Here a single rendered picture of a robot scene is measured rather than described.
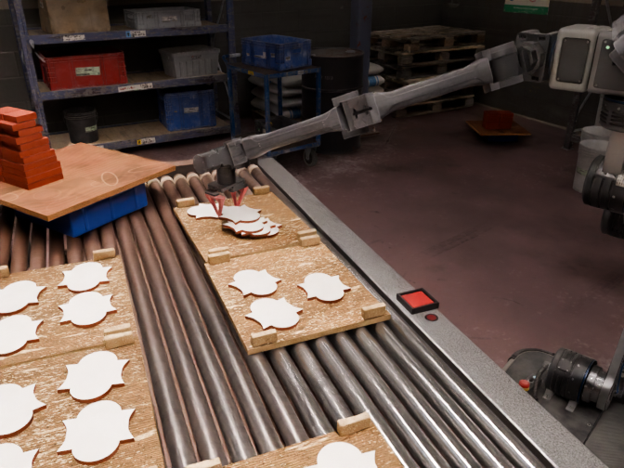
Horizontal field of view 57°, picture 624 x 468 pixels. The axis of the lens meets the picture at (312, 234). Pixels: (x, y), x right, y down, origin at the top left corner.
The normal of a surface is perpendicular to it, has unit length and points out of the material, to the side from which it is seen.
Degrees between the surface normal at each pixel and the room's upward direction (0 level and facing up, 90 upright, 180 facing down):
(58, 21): 84
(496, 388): 0
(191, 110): 90
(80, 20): 84
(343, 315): 0
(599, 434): 0
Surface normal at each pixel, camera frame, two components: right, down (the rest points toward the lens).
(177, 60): 0.58, 0.45
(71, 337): 0.00, -0.90
